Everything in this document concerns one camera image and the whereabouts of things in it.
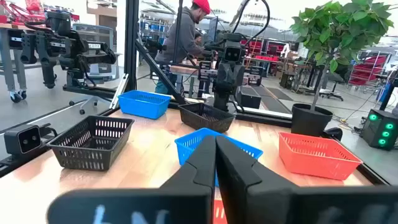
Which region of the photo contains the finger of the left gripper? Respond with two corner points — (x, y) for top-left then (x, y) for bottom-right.
(231, 65), (246, 94)
(217, 65), (232, 94)

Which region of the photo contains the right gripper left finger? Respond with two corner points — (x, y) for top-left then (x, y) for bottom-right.
(46, 135), (216, 224)

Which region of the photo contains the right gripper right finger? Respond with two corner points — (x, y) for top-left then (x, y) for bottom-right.
(216, 135), (398, 224)

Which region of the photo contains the orange plastic basket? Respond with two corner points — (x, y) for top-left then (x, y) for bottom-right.
(213, 200), (228, 224)
(278, 131), (364, 181)

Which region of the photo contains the black plastic basket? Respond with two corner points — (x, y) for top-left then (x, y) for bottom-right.
(47, 115), (135, 172)
(178, 102), (236, 134)

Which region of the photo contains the blue plastic basket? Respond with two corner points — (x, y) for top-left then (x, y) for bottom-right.
(117, 90), (172, 120)
(174, 127), (264, 187)

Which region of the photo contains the red bin shelf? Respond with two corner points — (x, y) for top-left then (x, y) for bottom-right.
(240, 39), (281, 63)

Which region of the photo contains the blue bin shelf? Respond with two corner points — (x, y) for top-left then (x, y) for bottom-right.
(139, 18), (166, 44)

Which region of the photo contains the wooden workbench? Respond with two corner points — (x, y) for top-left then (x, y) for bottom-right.
(169, 63), (200, 98)

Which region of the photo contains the person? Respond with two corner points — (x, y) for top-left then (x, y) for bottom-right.
(154, 0), (212, 95)

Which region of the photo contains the black floor mat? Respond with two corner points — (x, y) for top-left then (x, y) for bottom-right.
(241, 85), (294, 115)

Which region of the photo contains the black office chair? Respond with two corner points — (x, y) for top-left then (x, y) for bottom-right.
(318, 73), (345, 102)

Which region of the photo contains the green artificial plant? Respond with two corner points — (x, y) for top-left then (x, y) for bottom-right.
(289, 0), (395, 111)

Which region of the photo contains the red bin rack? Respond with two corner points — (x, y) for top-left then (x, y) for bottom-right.
(347, 54), (389, 87)

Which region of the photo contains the black box with green lights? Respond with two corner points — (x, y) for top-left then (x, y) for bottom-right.
(361, 108), (398, 152)

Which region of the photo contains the red metal rack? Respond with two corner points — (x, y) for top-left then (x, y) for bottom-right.
(0, 0), (80, 24)

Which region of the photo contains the grey wheeled workbench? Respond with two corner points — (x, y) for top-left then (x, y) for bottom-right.
(0, 23), (29, 103)

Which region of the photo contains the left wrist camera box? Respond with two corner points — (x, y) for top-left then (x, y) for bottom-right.
(223, 45), (246, 63)

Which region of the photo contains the black aluminium table frame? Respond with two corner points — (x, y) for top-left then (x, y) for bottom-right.
(0, 0), (398, 187)

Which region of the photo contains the silver aluminium bracket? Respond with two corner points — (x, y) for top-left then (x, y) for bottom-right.
(109, 73), (130, 110)

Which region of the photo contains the table camera black cable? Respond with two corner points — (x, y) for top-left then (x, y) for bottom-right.
(39, 122), (58, 138)

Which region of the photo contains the black table-level camera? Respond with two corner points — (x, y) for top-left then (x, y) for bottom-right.
(4, 123), (43, 157)

